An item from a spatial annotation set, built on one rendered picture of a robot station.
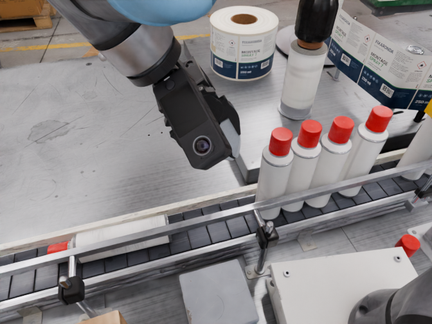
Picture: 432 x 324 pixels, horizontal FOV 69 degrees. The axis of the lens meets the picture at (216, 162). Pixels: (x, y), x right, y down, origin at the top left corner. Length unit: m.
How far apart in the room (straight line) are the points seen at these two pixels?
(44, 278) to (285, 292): 0.40
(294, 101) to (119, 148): 0.47
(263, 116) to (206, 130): 0.53
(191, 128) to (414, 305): 0.29
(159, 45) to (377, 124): 0.39
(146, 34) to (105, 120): 0.65
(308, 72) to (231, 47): 0.26
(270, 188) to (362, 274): 0.21
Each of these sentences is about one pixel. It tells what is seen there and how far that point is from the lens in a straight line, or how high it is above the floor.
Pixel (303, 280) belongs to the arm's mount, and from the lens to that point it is 0.57.
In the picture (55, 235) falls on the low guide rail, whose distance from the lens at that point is 0.63.
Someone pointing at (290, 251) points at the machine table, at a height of 0.83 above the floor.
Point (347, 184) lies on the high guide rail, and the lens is 0.62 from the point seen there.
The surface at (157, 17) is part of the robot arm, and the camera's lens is 0.22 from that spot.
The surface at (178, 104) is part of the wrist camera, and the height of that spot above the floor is 1.19.
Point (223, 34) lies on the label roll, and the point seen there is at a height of 1.02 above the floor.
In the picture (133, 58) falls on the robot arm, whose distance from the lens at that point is 0.34.
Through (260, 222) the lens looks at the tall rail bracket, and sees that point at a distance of 0.53.
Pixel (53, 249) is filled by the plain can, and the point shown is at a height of 0.92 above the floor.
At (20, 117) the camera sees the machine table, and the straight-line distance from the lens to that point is 1.08.
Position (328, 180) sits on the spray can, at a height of 0.97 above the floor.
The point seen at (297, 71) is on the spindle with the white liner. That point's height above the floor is 1.02.
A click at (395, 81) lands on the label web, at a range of 0.89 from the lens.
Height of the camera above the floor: 1.40
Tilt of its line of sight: 47 degrees down
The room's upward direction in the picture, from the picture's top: straight up
